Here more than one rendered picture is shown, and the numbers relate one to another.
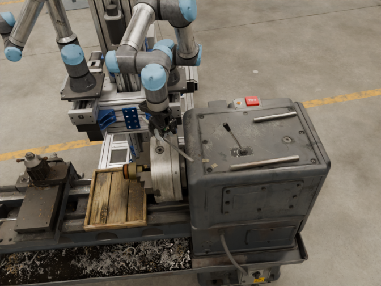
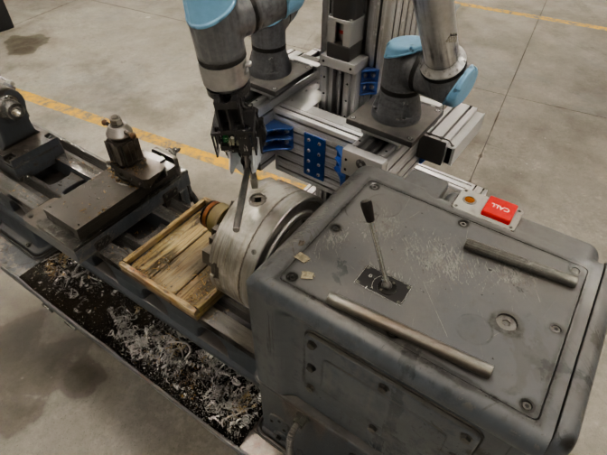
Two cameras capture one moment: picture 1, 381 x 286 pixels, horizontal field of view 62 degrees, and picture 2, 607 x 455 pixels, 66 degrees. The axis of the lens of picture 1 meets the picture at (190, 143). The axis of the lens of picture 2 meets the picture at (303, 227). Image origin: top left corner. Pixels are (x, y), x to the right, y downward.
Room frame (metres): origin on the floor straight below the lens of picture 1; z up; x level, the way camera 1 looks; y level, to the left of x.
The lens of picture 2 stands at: (0.35, -0.40, 1.92)
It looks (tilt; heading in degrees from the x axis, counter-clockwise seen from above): 44 degrees down; 36
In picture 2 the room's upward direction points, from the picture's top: 1 degrees clockwise
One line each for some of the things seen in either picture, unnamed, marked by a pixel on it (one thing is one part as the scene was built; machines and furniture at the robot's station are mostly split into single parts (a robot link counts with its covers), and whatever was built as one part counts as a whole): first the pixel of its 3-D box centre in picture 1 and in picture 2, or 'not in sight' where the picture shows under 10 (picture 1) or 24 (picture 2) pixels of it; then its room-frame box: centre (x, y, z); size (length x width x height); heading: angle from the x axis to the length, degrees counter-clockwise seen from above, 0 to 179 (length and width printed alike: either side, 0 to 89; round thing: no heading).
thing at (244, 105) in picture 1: (246, 106); (484, 217); (1.18, -0.29, 1.23); 0.13 x 0.08 x 0.05; 91
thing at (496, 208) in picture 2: (252, 101); (499, 210); (1.19, -0.31, 1.26); 0.06 x 0.06 x 0.02; 1
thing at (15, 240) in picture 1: (37, 201); (109, 196); (0.93, 0.81, 0.90); 0.47 x 0.30 x 0.06; 1
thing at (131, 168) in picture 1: (134, 171); (222, 219); (0.95, 0.28, 1.08); 0.09 x 0.09 x 0.09; 1
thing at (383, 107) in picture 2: (166, 71); (397, 99); (1.55, 0.11, 1.21); 0.15 x 0.15 x 0.10
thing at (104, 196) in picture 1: (118, 196); (200, 252); (0.94, 0.39, 0.89); 0.36 x 0.30 x 0.04; 1
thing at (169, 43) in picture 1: (165, 54); (406, 62); (1.55, 0.10, 1.33); 0.13 x 0.12 x 0.14; 80
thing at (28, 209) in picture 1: (43, 192); (117, 187); (0.95, 0.76, 0.95); 0.43 x 0.17 x 0.05; 1
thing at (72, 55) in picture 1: (74, 59); (268, 21); (1.56, 0.61, 1.33); 0.13 x 0.12 x 0.14; 22
